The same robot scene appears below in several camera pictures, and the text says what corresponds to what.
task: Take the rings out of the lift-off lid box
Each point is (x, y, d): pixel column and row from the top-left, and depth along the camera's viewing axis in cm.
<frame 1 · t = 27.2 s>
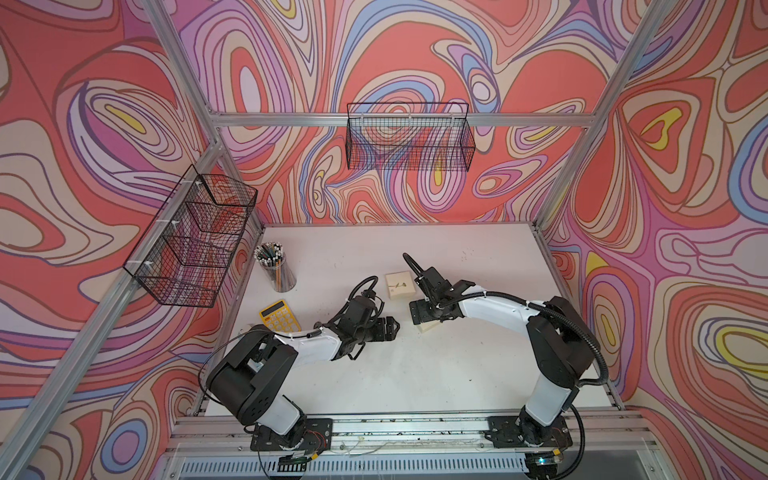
left hand: (394, 328, 89), fingers open
right hand: (429, 319, 92), fingers open
cream lotus box far: (399, 284, 100), point 5 cm above the table
cup of coloured pencils: (276, 265, 92), point 15 cm above the table
yellow calculator: (279, 318, 95), point 2 cm above the table

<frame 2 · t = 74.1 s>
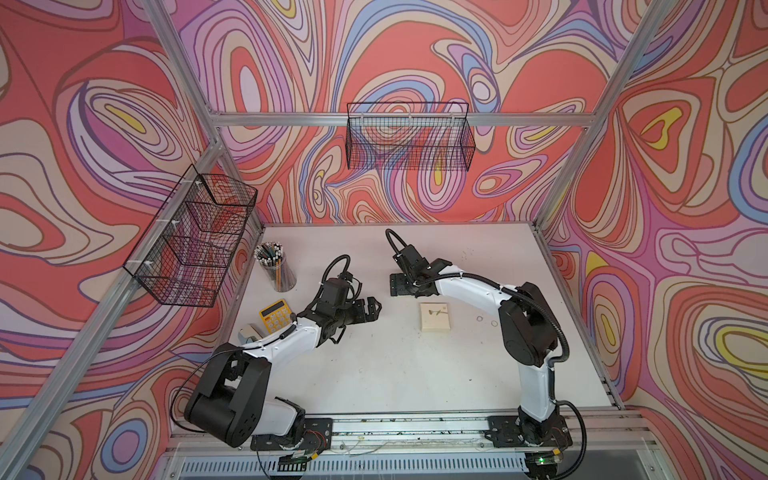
left hand: (373, 309, 88), fingers open
right hand: (405, 293, 94), fingers open
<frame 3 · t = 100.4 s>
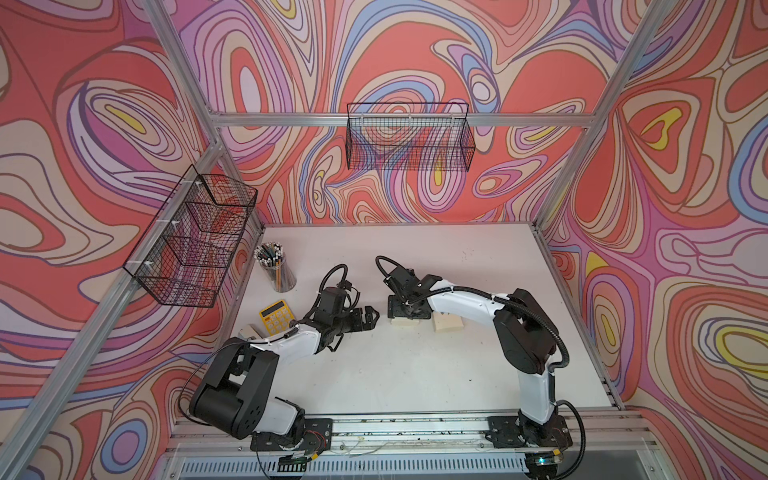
left hand: (371, 317, 90), fingers open
right hand: (404, 317, 92), fingers open
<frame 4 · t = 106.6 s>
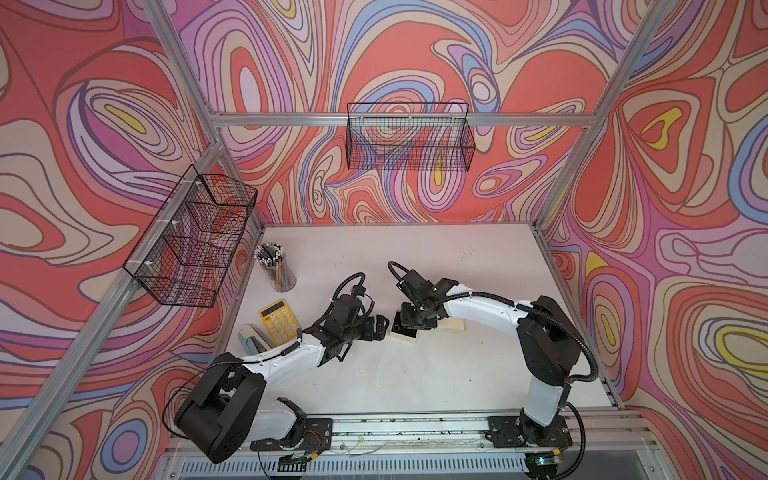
left hand: (381, 323, 87), fingers open
right hand: (410, 331, 88), fingers open
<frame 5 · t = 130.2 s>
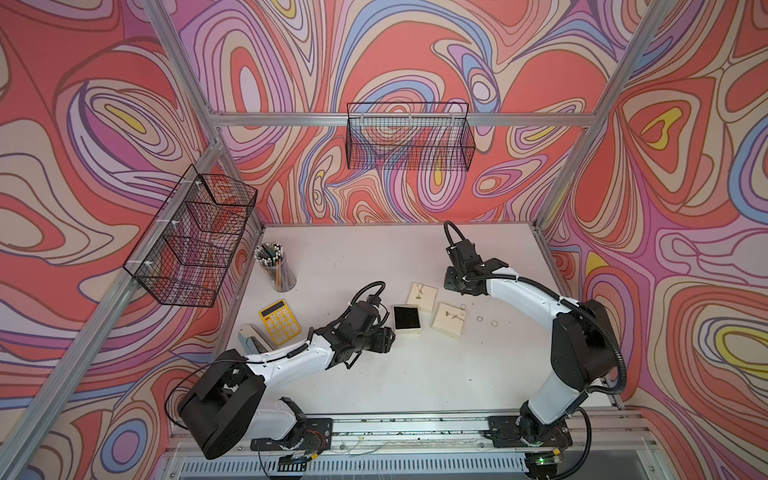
left hand: (392, 338, 85), fingers open
right hand: (455, 288, 92), fingers closed
